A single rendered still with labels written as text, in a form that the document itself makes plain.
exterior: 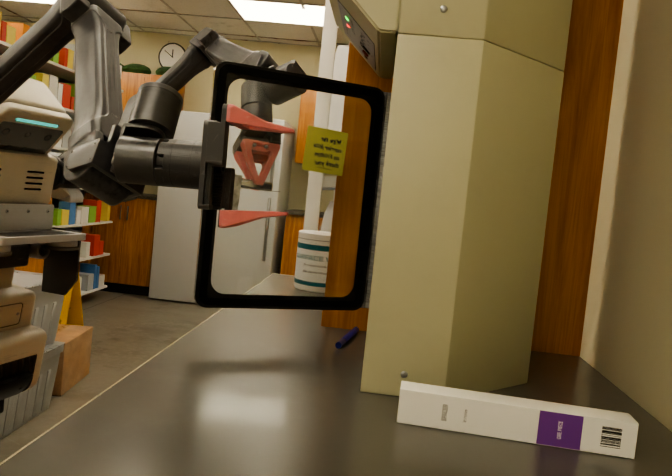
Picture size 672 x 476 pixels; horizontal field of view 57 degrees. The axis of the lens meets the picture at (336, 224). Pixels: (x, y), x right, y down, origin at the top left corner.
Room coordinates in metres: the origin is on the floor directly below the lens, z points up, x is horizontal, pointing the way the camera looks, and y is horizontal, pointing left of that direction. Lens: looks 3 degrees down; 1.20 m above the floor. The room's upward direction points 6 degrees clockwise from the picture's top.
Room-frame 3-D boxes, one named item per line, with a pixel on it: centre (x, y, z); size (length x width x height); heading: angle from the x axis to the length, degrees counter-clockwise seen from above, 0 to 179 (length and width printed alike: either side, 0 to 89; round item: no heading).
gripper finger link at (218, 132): (0.74, 0.11, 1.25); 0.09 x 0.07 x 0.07; 87
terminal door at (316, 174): (1.06, 0.08, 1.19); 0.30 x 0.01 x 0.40; 113
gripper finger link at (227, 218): (0.74, 0.10, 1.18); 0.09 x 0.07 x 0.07; 87
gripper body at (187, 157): (0.74, 0.18, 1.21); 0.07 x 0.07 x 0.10; 87
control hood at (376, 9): (0.98, -0.01, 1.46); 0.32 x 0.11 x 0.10; 176
